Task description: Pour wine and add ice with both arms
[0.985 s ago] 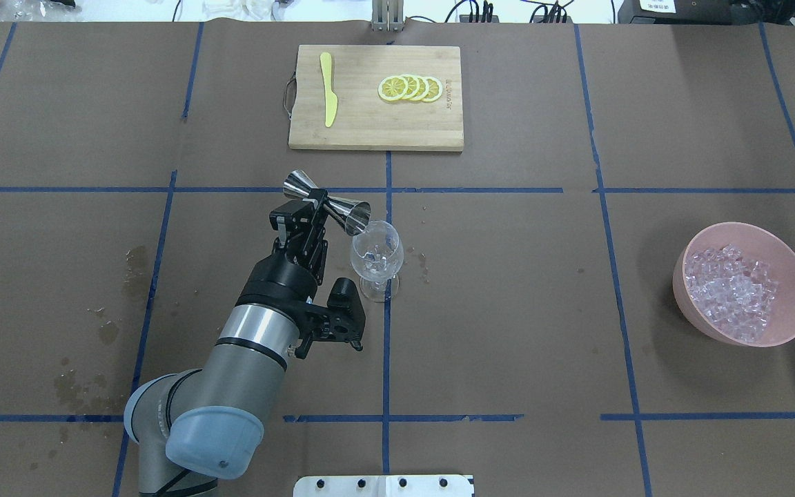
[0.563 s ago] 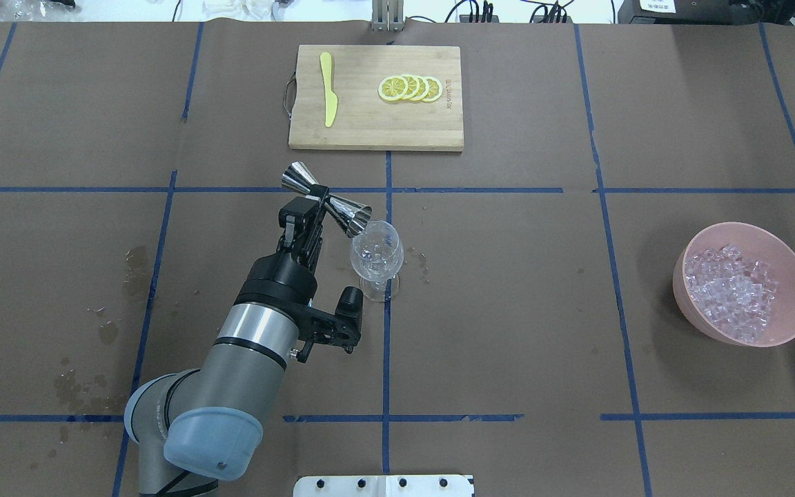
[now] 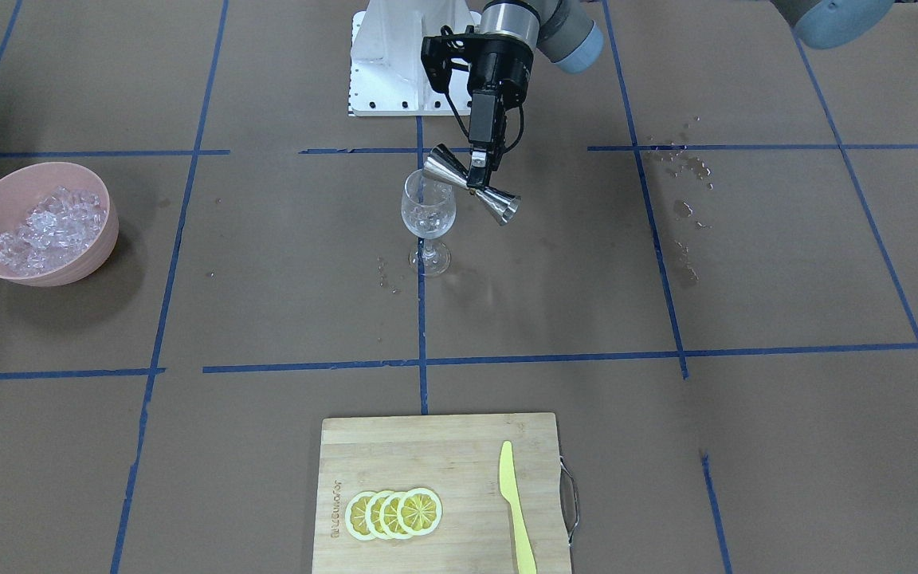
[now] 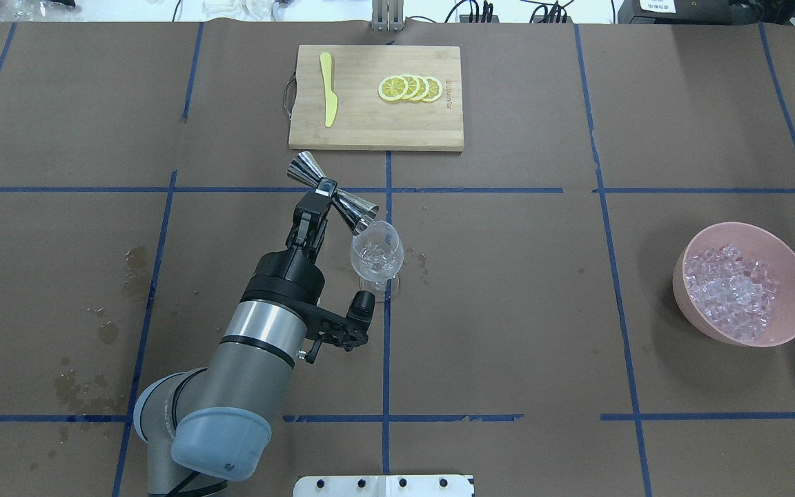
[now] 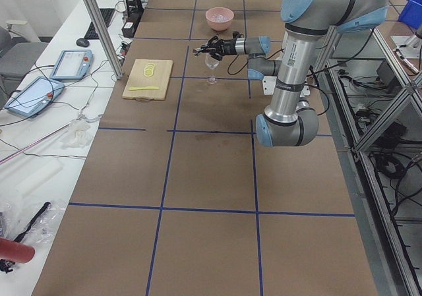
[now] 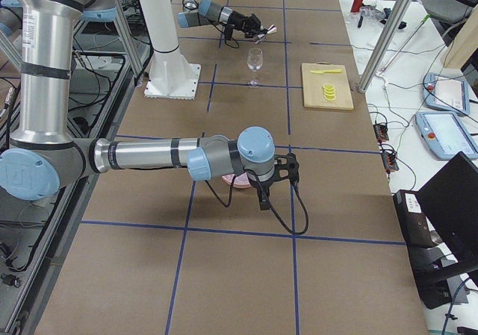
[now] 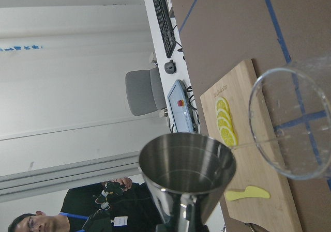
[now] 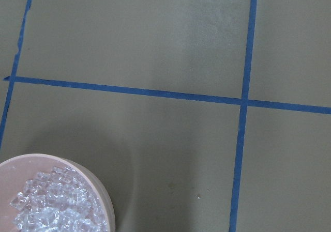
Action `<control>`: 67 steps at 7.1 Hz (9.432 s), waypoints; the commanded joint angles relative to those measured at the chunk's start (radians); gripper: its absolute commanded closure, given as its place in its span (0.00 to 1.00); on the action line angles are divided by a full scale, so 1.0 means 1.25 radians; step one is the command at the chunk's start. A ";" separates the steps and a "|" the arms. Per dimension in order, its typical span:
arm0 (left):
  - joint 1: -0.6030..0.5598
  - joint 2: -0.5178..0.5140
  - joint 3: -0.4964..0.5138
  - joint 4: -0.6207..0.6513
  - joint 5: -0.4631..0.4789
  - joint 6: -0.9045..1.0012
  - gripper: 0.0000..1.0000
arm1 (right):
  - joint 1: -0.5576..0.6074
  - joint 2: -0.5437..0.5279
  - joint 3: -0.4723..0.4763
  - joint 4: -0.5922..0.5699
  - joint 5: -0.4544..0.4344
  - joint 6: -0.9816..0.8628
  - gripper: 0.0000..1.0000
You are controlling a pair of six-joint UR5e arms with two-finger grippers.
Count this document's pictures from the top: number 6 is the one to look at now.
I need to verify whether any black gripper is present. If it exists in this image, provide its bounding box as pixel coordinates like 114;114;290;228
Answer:
270;152;299;191
227;11;262;39

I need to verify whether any steel cocktail jigger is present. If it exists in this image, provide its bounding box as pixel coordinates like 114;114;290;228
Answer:
253;25;277;45

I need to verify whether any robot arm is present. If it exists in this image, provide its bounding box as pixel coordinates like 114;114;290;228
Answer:
1;0;299;210
177;0;269;43

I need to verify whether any clear wine glass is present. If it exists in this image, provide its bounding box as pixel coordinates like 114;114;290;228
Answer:
247;48;264;86

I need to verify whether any pink bowl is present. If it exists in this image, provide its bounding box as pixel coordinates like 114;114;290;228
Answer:
221;173;251;190

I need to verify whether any yellow plastic knife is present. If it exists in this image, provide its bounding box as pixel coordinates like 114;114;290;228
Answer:
309;69;343;75

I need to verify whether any bamboo cutting board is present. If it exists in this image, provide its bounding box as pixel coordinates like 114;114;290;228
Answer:
301;63;354;111

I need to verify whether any black mini computer box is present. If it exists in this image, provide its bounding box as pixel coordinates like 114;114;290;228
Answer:
393;190;435;248

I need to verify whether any blue teach pendant near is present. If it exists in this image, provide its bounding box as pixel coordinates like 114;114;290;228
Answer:
415;111;477;160

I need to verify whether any blue teach pendant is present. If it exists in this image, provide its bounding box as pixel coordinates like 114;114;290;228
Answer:
423;72;470;116
415;111;477;160

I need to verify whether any black computer monitor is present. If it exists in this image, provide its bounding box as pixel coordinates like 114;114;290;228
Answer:
416;151;477;282

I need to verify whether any blue teach pendant far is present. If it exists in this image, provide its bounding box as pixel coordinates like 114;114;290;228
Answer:
423;72;470;116

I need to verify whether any grey office chair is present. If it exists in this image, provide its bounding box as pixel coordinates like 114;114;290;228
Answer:
421;0;477;36

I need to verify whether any cardboard board upright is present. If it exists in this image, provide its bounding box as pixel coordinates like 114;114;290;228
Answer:
442;6;478;69

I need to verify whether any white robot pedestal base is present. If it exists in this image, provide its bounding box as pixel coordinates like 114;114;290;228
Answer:
140;0;201;100

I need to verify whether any aluminium frame post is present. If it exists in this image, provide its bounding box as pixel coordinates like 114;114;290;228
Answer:
358;0;412;93

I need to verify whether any green handled grabber stick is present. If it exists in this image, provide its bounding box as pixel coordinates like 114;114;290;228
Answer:
376;13;430;78

